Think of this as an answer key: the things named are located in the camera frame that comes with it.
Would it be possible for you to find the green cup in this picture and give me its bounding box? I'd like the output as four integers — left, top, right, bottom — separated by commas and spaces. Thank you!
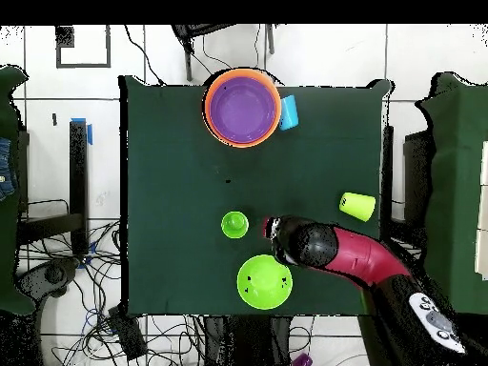
220, 211, 250, 240

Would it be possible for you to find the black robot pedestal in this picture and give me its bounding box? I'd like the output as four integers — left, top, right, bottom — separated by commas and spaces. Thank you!
203, 315, 293, 366

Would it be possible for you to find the yellow-green cup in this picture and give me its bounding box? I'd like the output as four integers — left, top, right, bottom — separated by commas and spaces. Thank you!
338, 192, 377, 223

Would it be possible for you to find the purple bowl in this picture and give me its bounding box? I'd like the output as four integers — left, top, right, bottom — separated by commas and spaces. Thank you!
209, 76, 278, 144

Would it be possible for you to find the black camera tripod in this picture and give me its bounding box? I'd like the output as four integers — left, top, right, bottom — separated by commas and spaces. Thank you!
171, 24, 275, 83

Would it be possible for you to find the white box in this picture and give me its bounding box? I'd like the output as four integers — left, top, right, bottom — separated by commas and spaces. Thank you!
474, 140, 488, 281

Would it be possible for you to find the green bowl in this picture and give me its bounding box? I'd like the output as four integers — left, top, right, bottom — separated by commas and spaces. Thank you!
236, 254, 294, 311

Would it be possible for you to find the black floor cable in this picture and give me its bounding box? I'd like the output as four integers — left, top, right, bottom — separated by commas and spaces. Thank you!
124, 24, 167, 86

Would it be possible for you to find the grey pedestal foot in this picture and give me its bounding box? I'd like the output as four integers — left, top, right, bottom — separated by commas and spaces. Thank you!
16, 258, 81, 302

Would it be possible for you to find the dark green table cloth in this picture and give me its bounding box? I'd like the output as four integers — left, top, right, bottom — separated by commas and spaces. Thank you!
117, 75, 394, 317

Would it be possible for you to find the blue cup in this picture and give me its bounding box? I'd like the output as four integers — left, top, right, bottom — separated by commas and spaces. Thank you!
278, 94, 300, 132

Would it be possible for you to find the person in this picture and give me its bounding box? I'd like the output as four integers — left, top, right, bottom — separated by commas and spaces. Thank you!
0, 137, 18, 202

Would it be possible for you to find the tangle of cables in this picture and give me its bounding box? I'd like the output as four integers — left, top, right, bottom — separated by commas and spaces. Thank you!
22, 220, 203, 366

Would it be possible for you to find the orange bowl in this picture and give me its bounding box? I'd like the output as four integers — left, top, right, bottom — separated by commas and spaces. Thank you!
204, 68, 283, 149

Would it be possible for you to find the green cloth covered table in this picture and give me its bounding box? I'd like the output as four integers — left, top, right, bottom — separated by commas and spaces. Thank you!
413, 71, 488, 315
0, 64, 37, 317

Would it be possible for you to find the black power adapter box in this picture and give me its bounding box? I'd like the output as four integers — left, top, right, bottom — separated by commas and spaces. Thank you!
107, 306, 149, 362

